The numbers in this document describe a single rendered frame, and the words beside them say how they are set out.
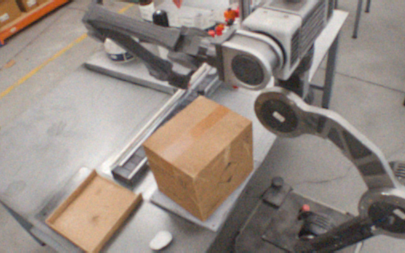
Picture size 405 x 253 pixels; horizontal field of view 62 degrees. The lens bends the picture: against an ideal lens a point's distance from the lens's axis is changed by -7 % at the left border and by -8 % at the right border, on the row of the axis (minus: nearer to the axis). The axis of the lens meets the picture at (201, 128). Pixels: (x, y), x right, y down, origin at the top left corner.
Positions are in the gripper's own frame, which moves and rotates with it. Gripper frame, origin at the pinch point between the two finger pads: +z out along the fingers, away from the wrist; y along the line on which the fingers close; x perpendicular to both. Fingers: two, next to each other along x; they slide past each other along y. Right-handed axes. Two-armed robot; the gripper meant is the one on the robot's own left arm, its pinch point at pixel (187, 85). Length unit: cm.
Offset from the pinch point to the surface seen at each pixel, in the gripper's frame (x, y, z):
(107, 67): 2, 57, 6
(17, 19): -36, 362, 131
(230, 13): -38.0, -10.2, -2.9
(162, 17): -29.0, 24.1, -5.2
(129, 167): 41.8, -2.3, -27.0
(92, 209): 61, 1, -37
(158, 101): 11.6, 15.8, 4.2
